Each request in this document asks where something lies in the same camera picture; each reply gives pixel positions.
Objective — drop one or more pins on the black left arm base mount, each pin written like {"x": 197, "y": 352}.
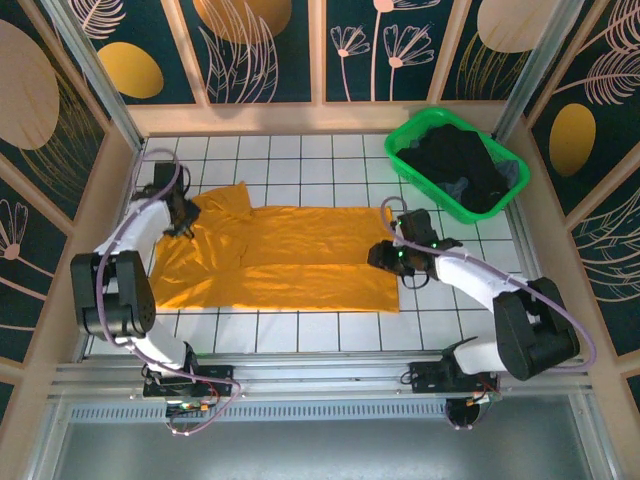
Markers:
{"x": 215, "y": 372}

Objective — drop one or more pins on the blue-grey garment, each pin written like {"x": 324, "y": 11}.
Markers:
{"x": 507, "y": 170}

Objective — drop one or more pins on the aluminium frame post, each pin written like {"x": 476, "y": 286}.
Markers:
{"x": 535, "y": 65}
{"x": 95, "y": 75}

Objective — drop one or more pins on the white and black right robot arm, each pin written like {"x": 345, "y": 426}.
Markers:
{"x": 470, "y": 280}

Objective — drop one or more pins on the orange t-shirt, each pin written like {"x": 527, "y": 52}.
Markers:
{"x": 300, "y": 260}

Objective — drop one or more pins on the green plastic basket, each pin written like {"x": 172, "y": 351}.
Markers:
{"x": 400, "y": 147}

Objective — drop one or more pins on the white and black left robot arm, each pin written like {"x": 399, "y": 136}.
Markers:
{"x": 145, "y": 220}

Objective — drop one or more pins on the dark clothes pile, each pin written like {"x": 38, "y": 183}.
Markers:
{"x": 455, "y": 155}

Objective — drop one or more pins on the slotted metal grille strip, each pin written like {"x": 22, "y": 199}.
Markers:
{"x": 325, "y": 411}

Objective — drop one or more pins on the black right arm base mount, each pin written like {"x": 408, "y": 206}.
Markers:
{"x": 425, "y": 377}

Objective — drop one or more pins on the grey metal sheet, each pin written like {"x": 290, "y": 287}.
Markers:
{"x": 325, "y": 450}

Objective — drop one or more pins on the aluminium mounting rail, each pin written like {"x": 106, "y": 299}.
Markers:
{"x": 325, "y": 372}

